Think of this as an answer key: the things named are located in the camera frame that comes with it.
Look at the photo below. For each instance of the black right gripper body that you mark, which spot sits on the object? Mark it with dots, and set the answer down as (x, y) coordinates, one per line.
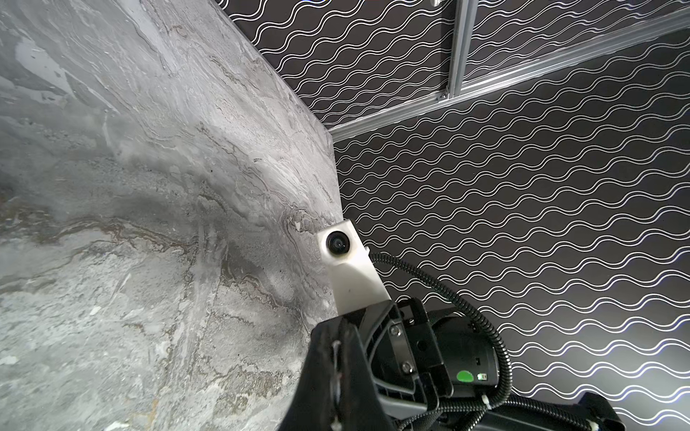
(419, 358)

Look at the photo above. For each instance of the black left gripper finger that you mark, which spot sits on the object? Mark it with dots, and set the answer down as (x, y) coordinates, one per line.
(335, 389)

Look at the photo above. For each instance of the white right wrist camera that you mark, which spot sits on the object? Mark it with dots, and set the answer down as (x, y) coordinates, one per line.
(352, 275)

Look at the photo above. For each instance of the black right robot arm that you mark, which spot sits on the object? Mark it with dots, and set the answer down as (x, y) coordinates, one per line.
(590, 412)

